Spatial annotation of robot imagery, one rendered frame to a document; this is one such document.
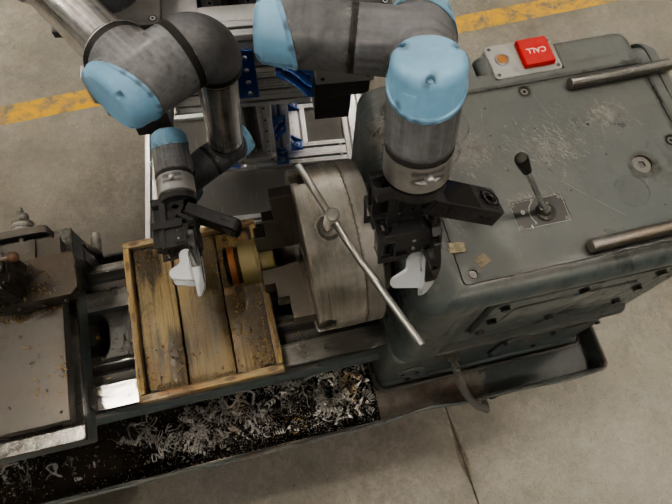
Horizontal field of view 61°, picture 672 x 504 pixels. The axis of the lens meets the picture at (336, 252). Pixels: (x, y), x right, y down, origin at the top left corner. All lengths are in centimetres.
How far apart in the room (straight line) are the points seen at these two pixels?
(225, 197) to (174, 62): 127
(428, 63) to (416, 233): 22
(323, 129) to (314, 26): 166
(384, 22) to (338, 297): 50
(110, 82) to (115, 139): 174
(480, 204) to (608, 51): 61
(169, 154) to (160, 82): 30
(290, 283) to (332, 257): 14
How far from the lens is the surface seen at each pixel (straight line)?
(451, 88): 54
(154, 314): 131
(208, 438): 154
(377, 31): 63
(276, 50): 64
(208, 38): 95
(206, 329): 128
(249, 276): 107
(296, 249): 113
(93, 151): 265
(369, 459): 211
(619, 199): 108
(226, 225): 113
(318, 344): 127
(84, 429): 126
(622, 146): 114
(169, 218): 116
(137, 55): 93
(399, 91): 55
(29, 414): 126
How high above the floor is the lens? 210
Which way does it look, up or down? 68 degrees down
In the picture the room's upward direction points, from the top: 5 degrees clockwise
